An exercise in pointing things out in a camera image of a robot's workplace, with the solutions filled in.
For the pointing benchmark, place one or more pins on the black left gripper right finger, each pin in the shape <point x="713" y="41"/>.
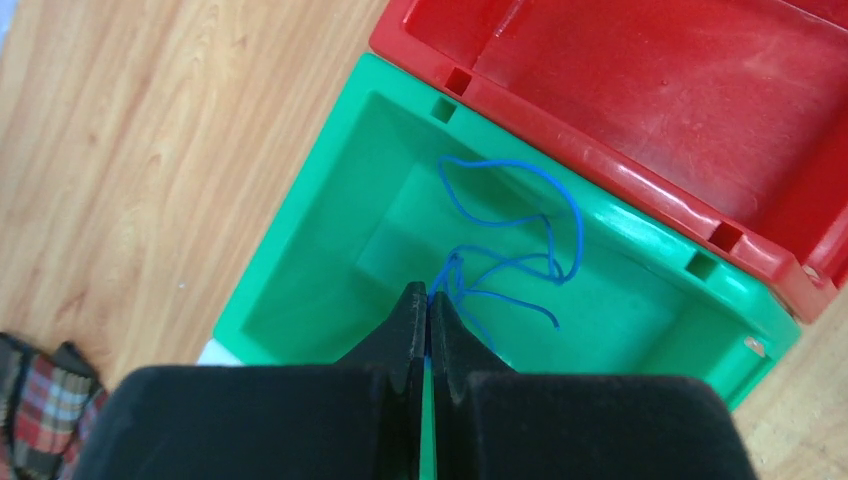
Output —
<point x="493" y="422"/>

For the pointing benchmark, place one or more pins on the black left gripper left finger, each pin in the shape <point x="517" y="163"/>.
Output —
<point x="356" y="418"/>

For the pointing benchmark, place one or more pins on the white plastic bin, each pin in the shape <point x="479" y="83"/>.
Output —
<point x="216" y="354"/>

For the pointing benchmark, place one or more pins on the green plastic bin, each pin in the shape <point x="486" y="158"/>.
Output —
<point x="552" y="273"/>

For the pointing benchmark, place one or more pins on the plaid cloth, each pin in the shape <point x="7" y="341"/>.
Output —
<point x="49" y="405"/>

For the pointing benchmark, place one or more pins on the red plastic bin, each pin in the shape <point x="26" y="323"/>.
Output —
<point x="725" y="120"/>

